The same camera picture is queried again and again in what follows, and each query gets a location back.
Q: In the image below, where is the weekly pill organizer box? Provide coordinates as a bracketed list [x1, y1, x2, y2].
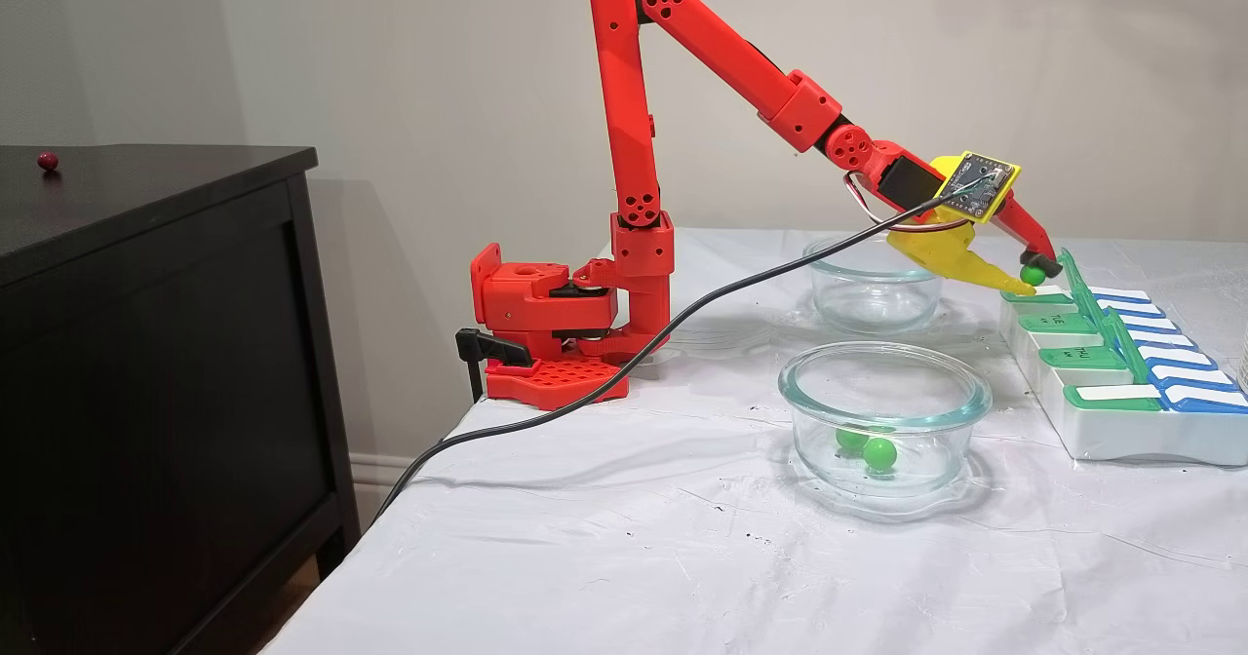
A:
[998, 250, 1248, 467]

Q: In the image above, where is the white red servo wire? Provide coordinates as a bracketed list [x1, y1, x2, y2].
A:
[842, 173, 966, 237]

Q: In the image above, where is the small clear glass bowl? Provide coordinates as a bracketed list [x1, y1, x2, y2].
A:
[801, 233, 955, 336]

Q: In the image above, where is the black wooden cabinet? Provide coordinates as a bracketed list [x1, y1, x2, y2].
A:
[0, 144, 360, 655]

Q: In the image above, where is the white baseboard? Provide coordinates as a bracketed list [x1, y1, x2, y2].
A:
[349, 452, 430, 518]

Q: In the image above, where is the black table clamp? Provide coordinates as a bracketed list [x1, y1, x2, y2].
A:
[455, 327, 532, 403]

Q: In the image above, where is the black camera cable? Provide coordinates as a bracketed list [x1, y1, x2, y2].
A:
[364, 187, 976, 532]

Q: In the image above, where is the large clear glass bowl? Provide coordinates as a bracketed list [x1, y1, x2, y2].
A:
[777, 343, 994, 500]

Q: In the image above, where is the white tablecloth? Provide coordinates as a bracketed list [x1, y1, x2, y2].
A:
[258, 228, 1248, 655]

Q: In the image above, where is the camera board on yellow mount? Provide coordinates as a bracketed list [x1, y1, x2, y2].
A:
[933, 151, 1022, 224]

